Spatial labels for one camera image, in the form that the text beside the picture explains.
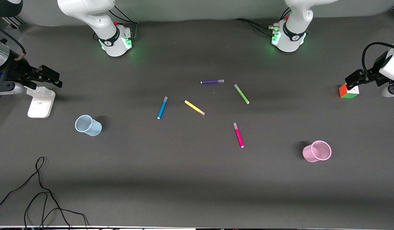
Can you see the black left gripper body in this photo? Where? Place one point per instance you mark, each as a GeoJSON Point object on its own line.
{"type": "Point", "coordinates": [372, 74]}

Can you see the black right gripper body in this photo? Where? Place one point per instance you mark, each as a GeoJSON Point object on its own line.
{"type": "Point", "coordinates": [15, 71]}

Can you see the blue marker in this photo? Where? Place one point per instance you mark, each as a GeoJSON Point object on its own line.
{"type": "Point", "coordinates": [162, 108]}

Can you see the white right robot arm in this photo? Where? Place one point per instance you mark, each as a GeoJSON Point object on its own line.
{"type": "Point", "coordinates": [97, 16]}

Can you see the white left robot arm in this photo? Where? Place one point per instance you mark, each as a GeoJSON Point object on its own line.
{"type": "Point", "coordinates": [292, 38]}

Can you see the colourful puzzle cube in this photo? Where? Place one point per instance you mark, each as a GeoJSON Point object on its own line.
{"type": "Point", "coordinates": [348, 92]}

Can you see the white plastic stand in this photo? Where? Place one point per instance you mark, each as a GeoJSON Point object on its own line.
{"type": "Point", "coordinates": [41, 102]}

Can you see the light blue plastic cup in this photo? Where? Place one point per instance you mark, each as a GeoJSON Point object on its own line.
{"type": "Point", "coordinates": [88, 125]}

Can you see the black rounded object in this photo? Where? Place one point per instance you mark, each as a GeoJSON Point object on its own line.
{"type": "Point", "coordinates": [5, 8]}

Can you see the pink plastic cup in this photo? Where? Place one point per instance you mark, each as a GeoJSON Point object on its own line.
{"type": "Point", "coordinates": [316, 151]}

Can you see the green marker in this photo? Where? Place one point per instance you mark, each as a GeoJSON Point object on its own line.
{"type": "Point", "coordinates": [241, 94]}

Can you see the pink marker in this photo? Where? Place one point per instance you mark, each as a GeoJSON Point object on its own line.
{"type": "Point", "coordinates": [238, 135]}

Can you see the purple marker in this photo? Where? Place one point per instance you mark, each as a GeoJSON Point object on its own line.
{"type": "Point", "coordinates": [212, 81]}

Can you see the yellow marker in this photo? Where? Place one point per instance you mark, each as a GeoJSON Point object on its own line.
{"type": "Point", "coordinates": [194, 107]}

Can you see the aluminium frame rail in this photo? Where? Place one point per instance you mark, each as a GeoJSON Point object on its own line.
{"type": "Point", "coordinates": [14, 21]}

